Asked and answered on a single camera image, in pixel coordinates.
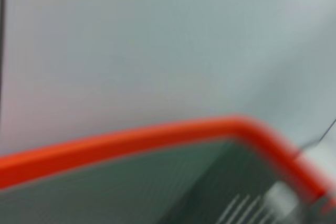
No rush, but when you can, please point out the grey perforated storage bin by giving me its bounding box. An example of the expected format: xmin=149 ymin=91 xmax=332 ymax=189
xmin=0 ymin=138 xmax=336 ymax=224

